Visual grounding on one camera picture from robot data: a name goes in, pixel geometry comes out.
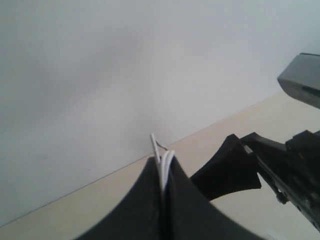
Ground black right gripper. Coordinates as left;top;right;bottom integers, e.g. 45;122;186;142
190;130;320;224

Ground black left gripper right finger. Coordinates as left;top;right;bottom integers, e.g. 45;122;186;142
164;157;262;240

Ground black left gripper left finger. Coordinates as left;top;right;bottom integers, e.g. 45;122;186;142
77;157;163;240

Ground white wired earphones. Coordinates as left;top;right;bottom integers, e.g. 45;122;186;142
149;133;175;198

